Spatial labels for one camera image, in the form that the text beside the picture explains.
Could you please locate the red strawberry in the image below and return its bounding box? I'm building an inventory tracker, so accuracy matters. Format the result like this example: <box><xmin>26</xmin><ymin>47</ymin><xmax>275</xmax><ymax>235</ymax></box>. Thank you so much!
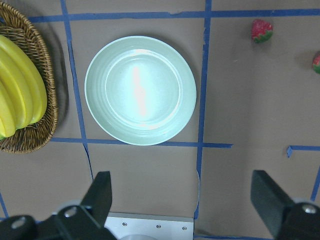
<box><xmin>312</xmin><ymin>51</ymin><xmax>320</xmax><ymax>74</ymax></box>
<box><xmin>251</xmin><ymin>19</ymin><xmax>273</xmax><ymax>44</ymax></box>

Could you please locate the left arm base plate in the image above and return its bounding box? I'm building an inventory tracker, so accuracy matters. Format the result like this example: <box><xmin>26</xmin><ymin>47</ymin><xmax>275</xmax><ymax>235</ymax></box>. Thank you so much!
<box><xmin>104</xmin><ymin>212</ymin><xmax>194</xmax><ymax>240</ymax></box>

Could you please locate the brown wicker basket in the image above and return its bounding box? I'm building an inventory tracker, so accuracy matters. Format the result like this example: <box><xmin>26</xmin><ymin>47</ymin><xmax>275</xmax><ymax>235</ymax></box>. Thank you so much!
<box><xmin>0</xmin><ymin>1</ymin><xmax>59</xmax><ymax>154</ymax></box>

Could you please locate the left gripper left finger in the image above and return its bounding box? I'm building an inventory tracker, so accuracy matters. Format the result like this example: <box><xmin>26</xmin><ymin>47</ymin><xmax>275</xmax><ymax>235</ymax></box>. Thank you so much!
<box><xmin>0</xmin><ymin>171</ymin><xmax>116</xmax><ymax>240</ymax></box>

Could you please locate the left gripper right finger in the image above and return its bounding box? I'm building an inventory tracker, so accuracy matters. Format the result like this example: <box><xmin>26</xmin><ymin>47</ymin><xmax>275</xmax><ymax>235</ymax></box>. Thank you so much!
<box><xmin>250</xmin><ymin>170</ymin><xmax>320</xmax><ymax>240</ymax></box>

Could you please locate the yellow banana bunch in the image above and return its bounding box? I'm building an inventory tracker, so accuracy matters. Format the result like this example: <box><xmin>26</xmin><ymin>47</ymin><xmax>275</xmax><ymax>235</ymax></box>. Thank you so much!
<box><xmin>0</xmin><ymin>35</ymin><xmax>47</xmax><ymax>139</ymax></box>

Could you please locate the light green plate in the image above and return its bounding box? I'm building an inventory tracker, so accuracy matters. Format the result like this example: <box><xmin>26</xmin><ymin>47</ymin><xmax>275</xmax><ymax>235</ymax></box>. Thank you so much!
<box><xmin>84</xmin><ymin>36</ymin><xmax>197</xmax><ymax>146</ymax></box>

